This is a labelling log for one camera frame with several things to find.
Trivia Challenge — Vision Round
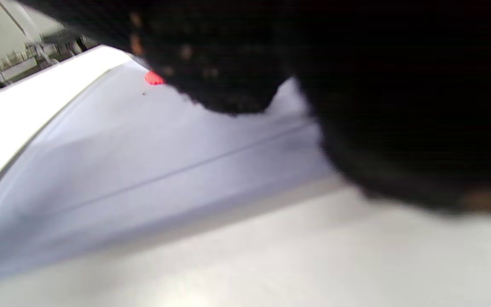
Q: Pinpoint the person's right hand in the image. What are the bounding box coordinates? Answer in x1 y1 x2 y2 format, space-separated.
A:
20 0 491 214

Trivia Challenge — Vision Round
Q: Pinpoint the red plasticine disc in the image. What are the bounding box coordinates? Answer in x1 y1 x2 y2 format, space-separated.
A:
144 70 167 86

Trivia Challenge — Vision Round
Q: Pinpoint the grey cutting board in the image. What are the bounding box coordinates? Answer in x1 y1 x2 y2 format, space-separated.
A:
0 60 344 286

